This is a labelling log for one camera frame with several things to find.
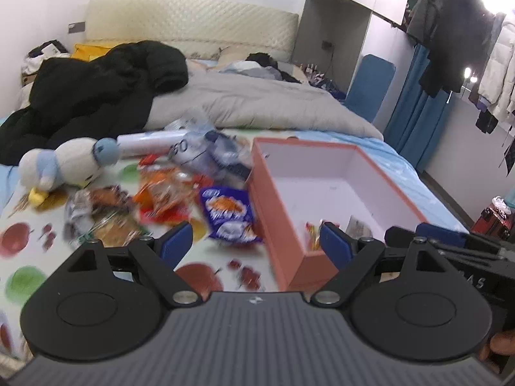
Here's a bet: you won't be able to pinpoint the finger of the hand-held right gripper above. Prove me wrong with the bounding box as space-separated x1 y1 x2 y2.
385 226 500 260
416 223 515 255

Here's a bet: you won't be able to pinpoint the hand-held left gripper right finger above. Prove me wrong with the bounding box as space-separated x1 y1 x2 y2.
312 222 451 307

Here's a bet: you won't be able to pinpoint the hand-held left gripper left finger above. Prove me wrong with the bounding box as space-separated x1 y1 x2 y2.
66 221 201 307

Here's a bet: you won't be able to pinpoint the yellow red candy packet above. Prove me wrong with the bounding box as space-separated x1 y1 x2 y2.
305 221 323 251

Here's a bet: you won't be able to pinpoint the small silver packet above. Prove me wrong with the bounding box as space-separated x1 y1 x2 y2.
347 216 373 239

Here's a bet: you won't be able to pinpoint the orange snack packet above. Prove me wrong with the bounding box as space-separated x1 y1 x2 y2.
134 168 204 218

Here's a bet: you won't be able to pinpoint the purple snack packet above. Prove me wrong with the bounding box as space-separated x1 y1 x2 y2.
200 187 263 244

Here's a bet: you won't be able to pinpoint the brown green snack packet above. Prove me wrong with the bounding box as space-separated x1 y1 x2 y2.
80 215 151 247

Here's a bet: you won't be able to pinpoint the orange cardboard box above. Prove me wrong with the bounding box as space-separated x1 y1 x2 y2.
246 137 429 292

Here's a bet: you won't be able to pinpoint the silver snack packet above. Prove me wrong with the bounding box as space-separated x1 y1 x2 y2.
63 190 96 246

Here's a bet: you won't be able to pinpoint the person's right hand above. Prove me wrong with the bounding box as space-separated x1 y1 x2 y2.
479 331 515 364

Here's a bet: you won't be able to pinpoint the red suitcase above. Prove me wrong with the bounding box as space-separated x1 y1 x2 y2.
468 196 515 244

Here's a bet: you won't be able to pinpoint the clear plastic bag blue print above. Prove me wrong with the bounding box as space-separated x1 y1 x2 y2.
163 106 255 181

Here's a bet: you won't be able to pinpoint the white cylindrical tube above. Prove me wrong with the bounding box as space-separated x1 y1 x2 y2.
116 130 190 158

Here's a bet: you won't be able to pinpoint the blue curtain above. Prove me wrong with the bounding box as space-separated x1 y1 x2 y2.
384 44 454 170

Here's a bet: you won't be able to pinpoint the fruit printed mat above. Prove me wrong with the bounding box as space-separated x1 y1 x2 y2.
0 126 282 360

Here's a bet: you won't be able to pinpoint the white blue plush duck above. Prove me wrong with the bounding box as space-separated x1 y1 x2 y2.
18 137 120 209

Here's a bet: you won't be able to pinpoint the blue chair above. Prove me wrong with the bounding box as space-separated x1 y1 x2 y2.
343 53 396 124

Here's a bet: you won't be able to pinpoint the grey duvet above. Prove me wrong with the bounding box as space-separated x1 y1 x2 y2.
147 60 385 141

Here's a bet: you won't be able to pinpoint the white hanging puffer jacket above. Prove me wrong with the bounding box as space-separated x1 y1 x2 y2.
468 11 515 120

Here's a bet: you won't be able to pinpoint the black down jacket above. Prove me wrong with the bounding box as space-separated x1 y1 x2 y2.
0 40 190 165

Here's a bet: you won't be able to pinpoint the black hanging coat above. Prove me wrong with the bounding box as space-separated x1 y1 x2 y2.
418 0 498 98

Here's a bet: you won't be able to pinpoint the dark clothes on bed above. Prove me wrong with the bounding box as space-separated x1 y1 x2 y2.
245 51 302 84

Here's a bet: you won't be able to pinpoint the beige pillow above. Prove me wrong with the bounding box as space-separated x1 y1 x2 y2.
217 45 252 67

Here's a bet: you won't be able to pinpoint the yellow pillow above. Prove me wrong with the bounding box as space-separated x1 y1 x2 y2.
70 43 117 62

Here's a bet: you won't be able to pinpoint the grey hanging jacket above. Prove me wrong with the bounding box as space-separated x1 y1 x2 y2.
406 0 450 45

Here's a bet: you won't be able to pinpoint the cream quilted headboard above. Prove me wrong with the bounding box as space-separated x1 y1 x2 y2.
85 0 299 63

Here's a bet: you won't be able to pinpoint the grey wardrobe cabinet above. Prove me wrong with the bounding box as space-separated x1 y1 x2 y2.
291 0 416 91

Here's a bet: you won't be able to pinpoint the pile of clothes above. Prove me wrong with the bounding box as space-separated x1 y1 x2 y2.
20 39 72 86

